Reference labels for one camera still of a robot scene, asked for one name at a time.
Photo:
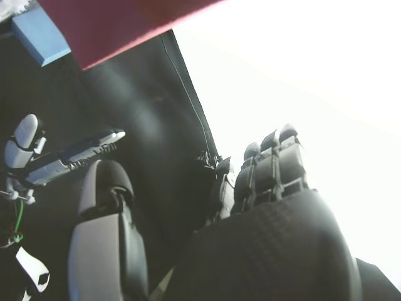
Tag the red foam cube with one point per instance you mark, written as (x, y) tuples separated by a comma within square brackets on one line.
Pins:
[(119, 28)]

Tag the blue foam cube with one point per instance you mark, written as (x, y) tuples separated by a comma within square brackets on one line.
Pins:
[(40, 37)]

